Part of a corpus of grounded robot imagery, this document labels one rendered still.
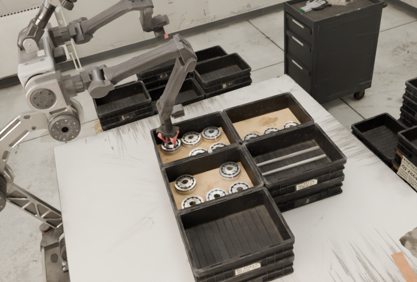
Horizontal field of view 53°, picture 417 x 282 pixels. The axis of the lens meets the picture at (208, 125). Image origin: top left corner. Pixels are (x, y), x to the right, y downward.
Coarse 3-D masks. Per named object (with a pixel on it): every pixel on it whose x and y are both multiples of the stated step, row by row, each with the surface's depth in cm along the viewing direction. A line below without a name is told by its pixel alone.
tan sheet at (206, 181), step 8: (200, 176) 202; (208, 176) 202; (216, 176) 201; (240, 176) 199; (200, 184) 198; (208, 184) 197; (216, 184) 197; (224, 184) 196; (176, 192) 196; (200, 192) 194; (176, 200) 192
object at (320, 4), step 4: (316, 0) 332; (320, 0) 331; (308, 4) 328; (312, 4) 327; (316, 4) 326; (320, 4) 326; (324, 4) 326; (328, 4) 326; (300, 8) 326; (304, 8) 325; (308, 8) 324; (312, 8) 324; (316, 8) 323; (320, 8) 323
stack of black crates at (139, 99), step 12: (132, 84) 323; (144, 84) 319; (108, 96) 321; (120, 96) 325; (132, 96) 328; (144, 96) 326; (96, 108) 304; (108, 108) 319; (120, 108) 298; (132, 108) 302; (144, 108) 305; (108, 120) 300; (120, 120) 303; (132, 120) 306
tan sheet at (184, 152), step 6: (222, 132) 226; (222, 138) 223; (204, 144) 220; (210, 144) 220; (228, 144) 218; (180, 150) 219; (186, 150) 218; (162, 156) 217; (168, 156) 216; (174, 156) 216; (180, 156) 215; (186, 156) 215
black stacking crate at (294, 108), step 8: (280, 96) 231; (288, 96) 232; (256, 104) 229; (264, 104) 231; (272, 104) 232; (280, 104) 234; (288, 104) 235; (296, 104) 224; (232, 112) 227; (240, 112) 229; (248, 112) 231; (256, 112) 232; (264, 112) 234; (296, 112) 227; (232, 120) 230; (240, 120) 232; (304, 120) 219
